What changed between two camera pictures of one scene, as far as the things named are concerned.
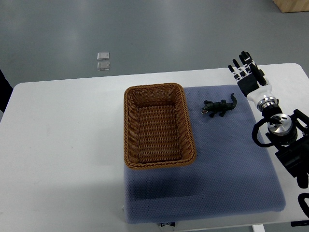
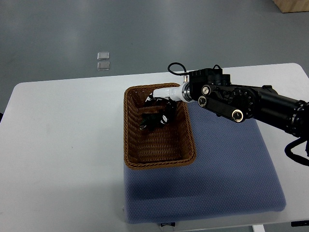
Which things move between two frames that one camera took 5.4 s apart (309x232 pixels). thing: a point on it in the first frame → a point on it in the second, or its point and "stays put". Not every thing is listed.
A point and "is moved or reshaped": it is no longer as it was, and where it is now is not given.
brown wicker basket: (157, 129) stays put
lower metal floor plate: (103, 65) stays put
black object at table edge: (300, 223) stays put
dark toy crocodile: (211, 108) is moved or reshaped
